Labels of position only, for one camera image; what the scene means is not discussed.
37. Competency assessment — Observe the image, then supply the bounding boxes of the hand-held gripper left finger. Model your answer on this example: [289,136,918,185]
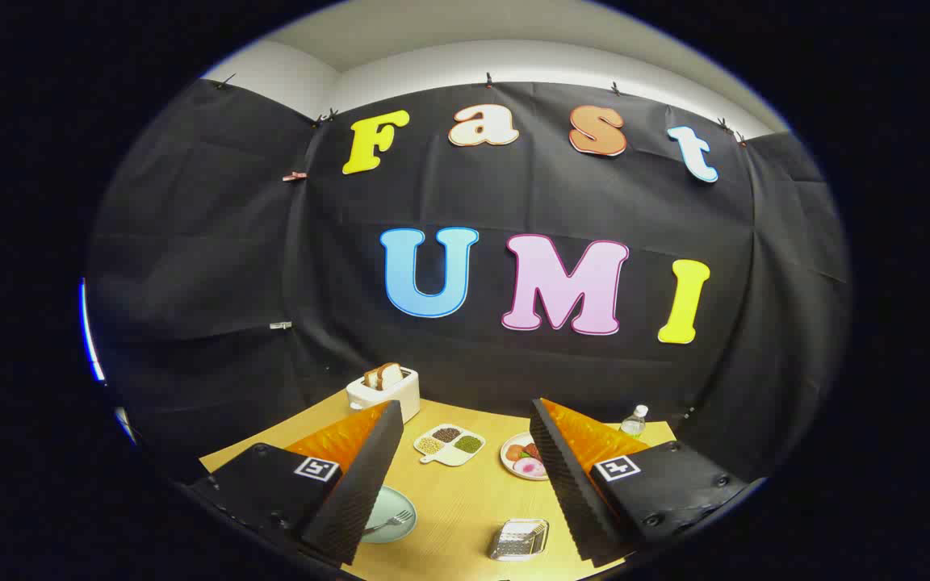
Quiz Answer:
[191,399,405,566]

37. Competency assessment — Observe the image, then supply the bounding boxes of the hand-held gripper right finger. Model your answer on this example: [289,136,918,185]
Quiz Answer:
[530,397,748,566]

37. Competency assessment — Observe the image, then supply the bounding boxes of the pale green round plate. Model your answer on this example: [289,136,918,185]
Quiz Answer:
[362,485,417,544]

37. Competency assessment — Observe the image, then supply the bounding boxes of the silver metal utensil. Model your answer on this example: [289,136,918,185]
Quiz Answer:
[364,509,415,535]

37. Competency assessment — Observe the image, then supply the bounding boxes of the white food plate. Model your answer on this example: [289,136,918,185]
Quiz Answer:
[501,433,551,482]

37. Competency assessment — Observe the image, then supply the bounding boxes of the white toaster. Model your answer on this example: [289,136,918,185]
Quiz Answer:
[346,367,421,425]

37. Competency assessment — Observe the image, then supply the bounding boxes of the white divided grain tray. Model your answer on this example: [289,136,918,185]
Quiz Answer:
[414,424,487,467]

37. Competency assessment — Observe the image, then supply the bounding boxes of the black backdrop cloth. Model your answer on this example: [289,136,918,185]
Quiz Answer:
[86,77,852,485]

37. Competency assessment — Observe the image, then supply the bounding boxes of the silver wire rack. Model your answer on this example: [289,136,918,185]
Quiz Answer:
[488,518,550,562]

